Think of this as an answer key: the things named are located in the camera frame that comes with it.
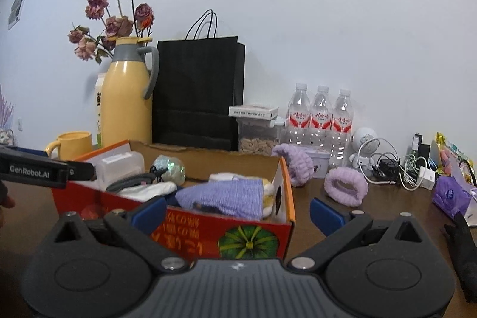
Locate black power adapter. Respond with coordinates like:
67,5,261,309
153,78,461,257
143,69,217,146
378,158,400,178

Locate yellow thermos jug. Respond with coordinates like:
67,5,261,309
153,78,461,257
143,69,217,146
100,36,160,149

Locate red cardboard box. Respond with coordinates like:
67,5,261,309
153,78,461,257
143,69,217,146
51,139,297,261

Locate wall poster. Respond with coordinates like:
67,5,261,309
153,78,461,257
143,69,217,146
8,0,30,30

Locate white charger plug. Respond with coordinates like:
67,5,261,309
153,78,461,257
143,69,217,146
419,165,437,191

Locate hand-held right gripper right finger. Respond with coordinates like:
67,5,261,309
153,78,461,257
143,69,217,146
289,196,426,274

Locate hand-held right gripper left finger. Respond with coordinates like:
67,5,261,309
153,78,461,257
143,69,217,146
52,196,189,274

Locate small black bottle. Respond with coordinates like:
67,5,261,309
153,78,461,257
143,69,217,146
411,133,431,170

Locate clear plastic bag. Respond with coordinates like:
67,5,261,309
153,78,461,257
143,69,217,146
149,155,186,187

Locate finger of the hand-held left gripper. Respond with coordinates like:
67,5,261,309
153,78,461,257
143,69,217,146
68,161,98,182
7,145,48,158

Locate clear water bottle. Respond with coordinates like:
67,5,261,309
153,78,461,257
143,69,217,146
329,89,354,168
309,86,333,155
285,83,312,148

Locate grey braided cable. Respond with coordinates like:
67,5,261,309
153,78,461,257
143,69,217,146
105,172,165,194

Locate yellow ceramic mug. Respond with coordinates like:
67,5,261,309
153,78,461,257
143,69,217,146
45,131,93,162

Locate person's left hand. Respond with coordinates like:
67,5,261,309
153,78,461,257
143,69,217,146
0,179,16,230

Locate clear container of nuts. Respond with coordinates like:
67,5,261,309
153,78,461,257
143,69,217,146
236,117,286,156

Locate white round cloth pad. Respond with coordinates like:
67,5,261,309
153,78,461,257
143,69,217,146
118,180,178,203

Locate purple fluffy wristband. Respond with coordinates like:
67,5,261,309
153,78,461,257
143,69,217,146
323,168,369,207

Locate black paper bag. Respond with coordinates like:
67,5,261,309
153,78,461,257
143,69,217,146
151,9,246,152

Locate dried pink flower bouquet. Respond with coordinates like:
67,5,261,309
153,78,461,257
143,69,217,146
67,0,155,64

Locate black cloth glove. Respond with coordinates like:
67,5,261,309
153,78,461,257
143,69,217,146
443,213,477,304

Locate flat white box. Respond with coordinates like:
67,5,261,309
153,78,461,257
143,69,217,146
228,104,280,121

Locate yellow and white plush toy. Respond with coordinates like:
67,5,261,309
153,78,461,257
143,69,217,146
207,171,277,219

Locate colourful snack bag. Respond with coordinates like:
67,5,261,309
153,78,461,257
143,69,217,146
435,132,477,189

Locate chargers and white cables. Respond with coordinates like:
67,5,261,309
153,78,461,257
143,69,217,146
367,138,426,189

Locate purple fluffy headband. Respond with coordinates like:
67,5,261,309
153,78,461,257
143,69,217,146
272,143,316,188

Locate purple plastic packet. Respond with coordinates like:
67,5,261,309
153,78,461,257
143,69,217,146
431,174,477,221

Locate purple knitted cloth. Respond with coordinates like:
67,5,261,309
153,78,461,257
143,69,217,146
175,178,267,221

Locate purple wall sticker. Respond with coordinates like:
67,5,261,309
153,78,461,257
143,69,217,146
0,83,16,129

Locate small white desk fan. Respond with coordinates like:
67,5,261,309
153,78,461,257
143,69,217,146
351,127,380,170

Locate clear bottle with white beads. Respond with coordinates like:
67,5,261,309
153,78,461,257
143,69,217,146
89,150,145,189

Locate white plastic tub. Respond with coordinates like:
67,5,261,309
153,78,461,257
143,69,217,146
305,148,332,179

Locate white milk carton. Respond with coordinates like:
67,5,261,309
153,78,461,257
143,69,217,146
93,74,107,149

